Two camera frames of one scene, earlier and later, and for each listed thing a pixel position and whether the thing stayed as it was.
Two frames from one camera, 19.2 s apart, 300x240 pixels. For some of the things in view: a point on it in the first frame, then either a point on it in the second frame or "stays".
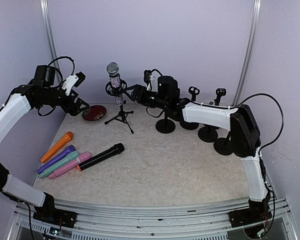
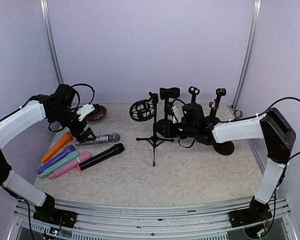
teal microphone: [71, 156] stays
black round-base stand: [220, 92] stays
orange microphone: [65, 138] stays
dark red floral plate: [94, 112] stays
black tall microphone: [116, 150] stays
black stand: [224, 146] stays
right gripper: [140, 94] → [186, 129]
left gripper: [74, 110] → [76, 134]
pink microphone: [83, 156] stays
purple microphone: [71, 148] stays
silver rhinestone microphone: [112, 68] → [112, 137]
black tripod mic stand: [113, 91] → [144, 110]
